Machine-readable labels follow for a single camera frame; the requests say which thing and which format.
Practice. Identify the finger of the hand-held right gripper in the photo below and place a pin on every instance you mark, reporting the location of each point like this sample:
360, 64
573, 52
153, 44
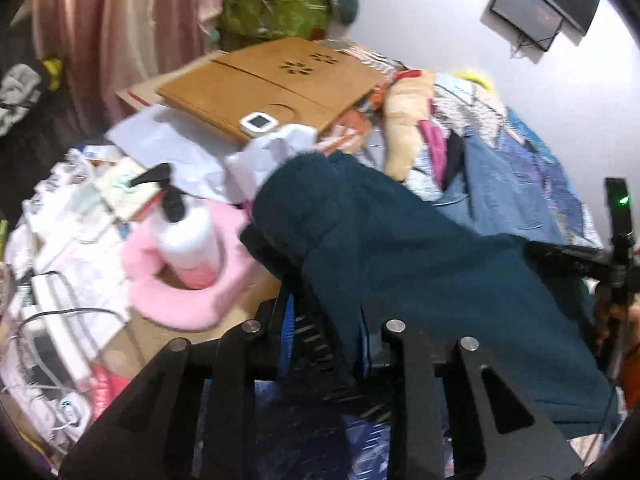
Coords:
565, 256

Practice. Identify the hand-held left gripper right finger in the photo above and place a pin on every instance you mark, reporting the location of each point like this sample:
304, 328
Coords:
401, 360

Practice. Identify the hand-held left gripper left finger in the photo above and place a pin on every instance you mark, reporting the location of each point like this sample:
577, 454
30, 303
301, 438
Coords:
285, 342

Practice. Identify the dark teal pants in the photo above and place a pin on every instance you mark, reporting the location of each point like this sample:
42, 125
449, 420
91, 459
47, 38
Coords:
400, 245

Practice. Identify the person's right hand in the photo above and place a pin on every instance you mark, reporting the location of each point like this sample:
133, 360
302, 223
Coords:
633, 317

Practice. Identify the blue denim garment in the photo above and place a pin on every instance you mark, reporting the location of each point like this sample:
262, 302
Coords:
505, 195

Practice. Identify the patterned patchwork blanket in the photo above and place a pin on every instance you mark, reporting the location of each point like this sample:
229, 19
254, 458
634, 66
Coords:
545, 160

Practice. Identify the white pump bottle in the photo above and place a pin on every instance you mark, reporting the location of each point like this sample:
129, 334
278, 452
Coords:
187, 247

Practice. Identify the white plastic bag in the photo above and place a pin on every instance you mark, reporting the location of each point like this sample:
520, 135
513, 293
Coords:
270, 157

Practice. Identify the yellow plush blanket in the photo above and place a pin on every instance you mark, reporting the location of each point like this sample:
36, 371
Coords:
405, 120

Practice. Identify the small white digital clock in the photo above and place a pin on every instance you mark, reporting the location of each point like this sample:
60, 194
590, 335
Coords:
256, 123

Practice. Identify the white power strip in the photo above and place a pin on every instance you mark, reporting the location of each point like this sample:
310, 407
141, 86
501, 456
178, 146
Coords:
55, 315

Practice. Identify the pile of white papers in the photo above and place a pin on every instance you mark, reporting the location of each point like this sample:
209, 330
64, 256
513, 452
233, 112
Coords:
85, 220

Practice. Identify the wooden lap desk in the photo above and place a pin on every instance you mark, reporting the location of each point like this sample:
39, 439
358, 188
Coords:
270, 87

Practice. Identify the green fabric bag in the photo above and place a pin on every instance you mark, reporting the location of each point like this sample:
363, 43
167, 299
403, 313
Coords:
272, 15

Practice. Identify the pink curtain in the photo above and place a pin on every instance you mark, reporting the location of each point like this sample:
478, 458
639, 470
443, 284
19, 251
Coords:
115, 25

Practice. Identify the black printed garment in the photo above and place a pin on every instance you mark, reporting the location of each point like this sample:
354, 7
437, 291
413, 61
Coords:
20, 95

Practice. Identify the wall-mounted tablet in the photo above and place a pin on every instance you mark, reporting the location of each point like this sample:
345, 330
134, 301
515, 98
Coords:
527, 12

